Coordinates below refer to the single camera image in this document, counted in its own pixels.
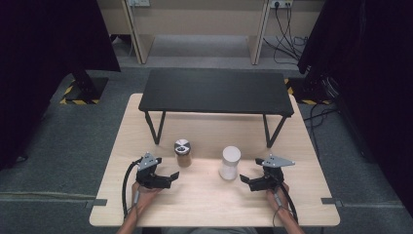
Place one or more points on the black metal shelf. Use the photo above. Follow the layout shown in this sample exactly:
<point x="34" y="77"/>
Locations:
<point x="227" y="91"/>

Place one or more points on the person's right hand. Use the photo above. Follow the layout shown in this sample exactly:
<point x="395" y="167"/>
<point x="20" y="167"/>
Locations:
<point x="274" y="198"/>

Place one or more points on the beige wooden desk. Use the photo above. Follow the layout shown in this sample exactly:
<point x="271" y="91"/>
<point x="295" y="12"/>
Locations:
<point x="201" y="19"/>

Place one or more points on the glass spice jar silver lid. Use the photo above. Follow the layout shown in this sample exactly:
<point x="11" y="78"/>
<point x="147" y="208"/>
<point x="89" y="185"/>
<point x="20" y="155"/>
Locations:
<point x="183" y="161"/>

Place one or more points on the grey tape strip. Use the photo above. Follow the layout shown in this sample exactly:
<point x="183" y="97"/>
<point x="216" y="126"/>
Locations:
<point x="96" y="202"/>
<point x="331" y="202"/>

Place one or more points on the white cylindrical canister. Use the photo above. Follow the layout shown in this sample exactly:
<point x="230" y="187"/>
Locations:
<point x="230" y="165"/>

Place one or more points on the person's left hand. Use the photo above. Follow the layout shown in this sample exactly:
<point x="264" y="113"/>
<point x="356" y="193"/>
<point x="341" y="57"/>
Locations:
<point x="144" y="196"/>

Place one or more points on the black stand base striped tape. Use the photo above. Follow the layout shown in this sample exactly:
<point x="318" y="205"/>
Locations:
<point x="308" y="92"/>
<point x="87" y="89"/>

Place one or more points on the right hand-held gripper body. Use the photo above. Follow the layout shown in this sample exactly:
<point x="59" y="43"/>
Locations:
<point x="271" y="182"/>

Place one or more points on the white wall socket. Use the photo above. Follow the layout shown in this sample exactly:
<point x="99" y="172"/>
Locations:
<point x="281" y="3"/>
<point x="139" y="2"/>

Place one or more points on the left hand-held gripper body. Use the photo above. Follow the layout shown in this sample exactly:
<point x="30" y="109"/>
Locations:
<point x="146" y="177"/>

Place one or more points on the person's grey clothing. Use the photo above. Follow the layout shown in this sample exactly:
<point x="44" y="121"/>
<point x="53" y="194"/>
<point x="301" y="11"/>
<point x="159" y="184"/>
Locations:
<point x="211" y="231"/>

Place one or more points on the dark curtain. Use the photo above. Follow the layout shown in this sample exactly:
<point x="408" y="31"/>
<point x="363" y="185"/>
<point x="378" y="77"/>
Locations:
<point x="373" y="81"/>
<point x="39" y="65"/>

